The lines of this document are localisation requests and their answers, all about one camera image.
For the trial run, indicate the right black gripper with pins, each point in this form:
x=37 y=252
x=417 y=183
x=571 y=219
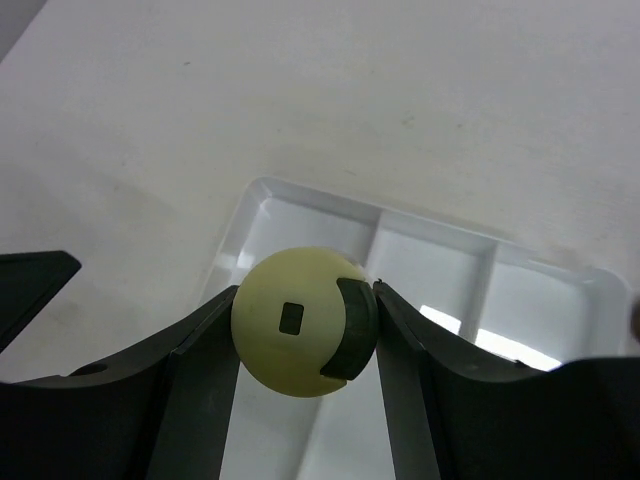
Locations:
x=159 y=409

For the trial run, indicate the yellow-lid spice bottle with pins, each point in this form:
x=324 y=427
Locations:
x=304 y=321

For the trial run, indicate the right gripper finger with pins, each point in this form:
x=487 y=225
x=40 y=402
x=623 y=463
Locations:
x=456 y=411

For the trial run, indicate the white three-compartment tray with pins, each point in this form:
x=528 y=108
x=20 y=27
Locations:
x=490 y=291

